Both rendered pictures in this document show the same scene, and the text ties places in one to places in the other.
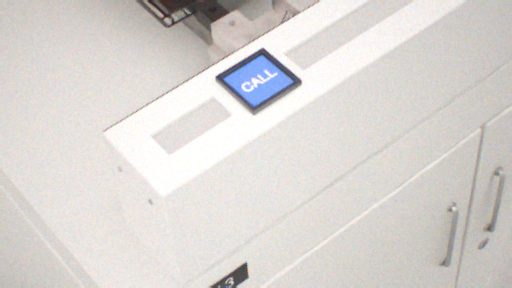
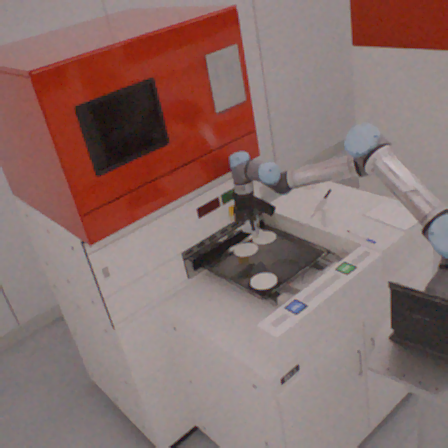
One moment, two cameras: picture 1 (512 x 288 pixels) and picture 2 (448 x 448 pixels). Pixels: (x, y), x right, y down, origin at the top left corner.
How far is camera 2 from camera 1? 0.83 m
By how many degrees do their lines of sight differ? 20
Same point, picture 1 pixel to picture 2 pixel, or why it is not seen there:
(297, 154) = (309, 327)
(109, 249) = (258, 363)
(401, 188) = (340, 342)
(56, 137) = (235, 337)
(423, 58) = (340, 297)
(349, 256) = (328, 366)
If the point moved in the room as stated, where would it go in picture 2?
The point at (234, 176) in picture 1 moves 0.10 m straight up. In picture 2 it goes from (293, 332) to (290, 308)
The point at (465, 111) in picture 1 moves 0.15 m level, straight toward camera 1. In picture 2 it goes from (356, 316) to (356, 345)
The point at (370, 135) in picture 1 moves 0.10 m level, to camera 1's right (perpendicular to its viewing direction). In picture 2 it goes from (328, 322) to (357, 316)
